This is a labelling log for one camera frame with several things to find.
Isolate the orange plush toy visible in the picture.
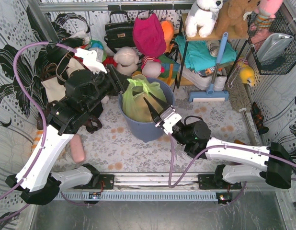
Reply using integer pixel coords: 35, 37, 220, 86
160, 21, 174, 47

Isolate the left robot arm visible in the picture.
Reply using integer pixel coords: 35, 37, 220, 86
6, 64, 129, 205

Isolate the green trash bag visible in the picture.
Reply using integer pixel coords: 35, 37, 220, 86
122, 74, 167, 122

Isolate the teal folded cloth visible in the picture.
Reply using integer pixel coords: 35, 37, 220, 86
184, 41, 237, 71

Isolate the wooden metal shelf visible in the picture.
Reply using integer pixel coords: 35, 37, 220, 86
175, 13, 249, 89

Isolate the colourful printed bag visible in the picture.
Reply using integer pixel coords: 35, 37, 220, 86
87, 40, 107, 62

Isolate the rainbow striped cloth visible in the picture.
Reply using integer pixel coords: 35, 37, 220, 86
131, 54, 181, 87

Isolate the blue trash bin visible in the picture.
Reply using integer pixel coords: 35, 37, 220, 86
118, 78, 175, 143

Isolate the yellow plush toy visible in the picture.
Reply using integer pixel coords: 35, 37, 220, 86
239, 64, 255, 87

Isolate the black round hat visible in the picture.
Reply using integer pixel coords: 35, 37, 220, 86
46, 37, 84, 64

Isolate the purple orange sock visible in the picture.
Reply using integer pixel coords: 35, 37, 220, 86
234, 139, 247, 145

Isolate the white shoe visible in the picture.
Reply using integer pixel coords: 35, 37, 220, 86
182, 68, 227, 91

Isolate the purple cable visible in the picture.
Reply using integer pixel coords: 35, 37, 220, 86
168, 133, 296, 206
0, 41, 91, 226

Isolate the white plush dog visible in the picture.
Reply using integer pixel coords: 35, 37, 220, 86
185, 0, 223, 38

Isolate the pink case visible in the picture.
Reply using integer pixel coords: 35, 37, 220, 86
69, 134, 86, 163

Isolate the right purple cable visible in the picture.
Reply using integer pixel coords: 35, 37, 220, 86
168, 133, 296, 206

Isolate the white plush sheep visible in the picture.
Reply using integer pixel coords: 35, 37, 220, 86
114, 46, 139, 76

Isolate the brown teddy bear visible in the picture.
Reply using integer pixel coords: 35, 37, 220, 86
216, 0, 261, 37

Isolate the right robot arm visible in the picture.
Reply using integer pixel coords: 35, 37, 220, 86
144, 93, 294, 189

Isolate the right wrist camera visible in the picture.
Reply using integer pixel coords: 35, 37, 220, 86
159, 109, 182, 135

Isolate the black wire basket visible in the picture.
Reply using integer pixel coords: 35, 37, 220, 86
248, 11, 296, 75

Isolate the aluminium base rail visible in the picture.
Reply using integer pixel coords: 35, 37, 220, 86
30, 172, 286, 192

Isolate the black leather handbag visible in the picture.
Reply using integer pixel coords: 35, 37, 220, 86
104, 11, 136, 53

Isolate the magenta cloth bag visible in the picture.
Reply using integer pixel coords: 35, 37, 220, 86
133, 13, 166, 58

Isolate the orange checkered cloth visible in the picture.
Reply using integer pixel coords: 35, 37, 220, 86
31, 136, 41, 153

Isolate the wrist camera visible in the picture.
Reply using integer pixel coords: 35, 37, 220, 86
159, 109, 182, 135
75, 48, 107, 73

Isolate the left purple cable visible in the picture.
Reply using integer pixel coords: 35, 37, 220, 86
0, 41, 91, 226

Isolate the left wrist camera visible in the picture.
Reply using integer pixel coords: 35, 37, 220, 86
75, 48, 107, 73

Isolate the pink plush doll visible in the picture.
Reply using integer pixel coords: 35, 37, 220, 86
141, 56, 165, 78

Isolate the red cloth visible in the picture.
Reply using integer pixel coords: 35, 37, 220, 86
102, 56, 117, 69

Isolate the cream canvas tote bag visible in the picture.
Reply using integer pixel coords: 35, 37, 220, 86
41, 57, 85, 103

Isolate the silver foil pouch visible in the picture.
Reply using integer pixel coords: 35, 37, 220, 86
257, 33, 294, 62

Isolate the pink plush toy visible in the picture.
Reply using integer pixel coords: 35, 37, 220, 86
254, 0, 283, 29

